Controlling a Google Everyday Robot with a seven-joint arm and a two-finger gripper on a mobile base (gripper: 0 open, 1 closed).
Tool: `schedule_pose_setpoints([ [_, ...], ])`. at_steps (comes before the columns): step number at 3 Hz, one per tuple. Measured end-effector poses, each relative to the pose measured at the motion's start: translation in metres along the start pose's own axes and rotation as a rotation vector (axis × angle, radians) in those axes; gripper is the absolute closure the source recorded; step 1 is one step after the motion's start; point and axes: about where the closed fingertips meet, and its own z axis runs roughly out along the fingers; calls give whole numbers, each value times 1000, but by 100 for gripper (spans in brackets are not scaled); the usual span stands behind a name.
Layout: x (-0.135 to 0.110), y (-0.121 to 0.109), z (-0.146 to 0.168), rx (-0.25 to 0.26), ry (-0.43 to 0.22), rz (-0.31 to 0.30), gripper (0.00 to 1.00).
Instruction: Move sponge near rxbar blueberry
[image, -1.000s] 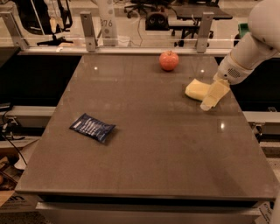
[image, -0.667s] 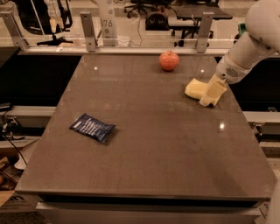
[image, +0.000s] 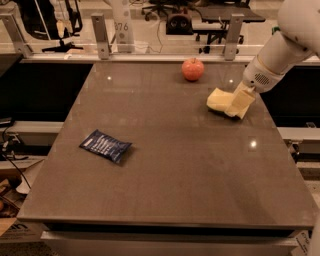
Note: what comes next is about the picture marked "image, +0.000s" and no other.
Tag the blue rxbar wrapper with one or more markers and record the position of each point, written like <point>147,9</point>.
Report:
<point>105,146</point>

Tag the left metal bracket post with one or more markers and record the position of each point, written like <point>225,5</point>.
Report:
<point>16,36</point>

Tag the white numbered pillar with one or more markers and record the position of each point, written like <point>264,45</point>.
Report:
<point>123,26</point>

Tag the middle metal bracket post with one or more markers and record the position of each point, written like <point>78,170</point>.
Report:
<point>100,31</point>

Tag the red apple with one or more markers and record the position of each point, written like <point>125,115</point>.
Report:
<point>192,69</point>

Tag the right metal bracket post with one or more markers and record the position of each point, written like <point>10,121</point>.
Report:
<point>234,29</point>

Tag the cardboard box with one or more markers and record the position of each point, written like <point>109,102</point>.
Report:
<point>15,231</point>

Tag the yellow sponge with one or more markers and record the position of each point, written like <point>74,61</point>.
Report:
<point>220,101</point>

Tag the metal bracket post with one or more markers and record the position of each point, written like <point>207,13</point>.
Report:
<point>100,31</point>
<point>234,29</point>
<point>16,36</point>

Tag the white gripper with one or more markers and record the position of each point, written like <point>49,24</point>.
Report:
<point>259,77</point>

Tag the black office chair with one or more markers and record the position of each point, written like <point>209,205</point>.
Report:
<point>164,7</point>

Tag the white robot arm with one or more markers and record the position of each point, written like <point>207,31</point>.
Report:
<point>297,39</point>

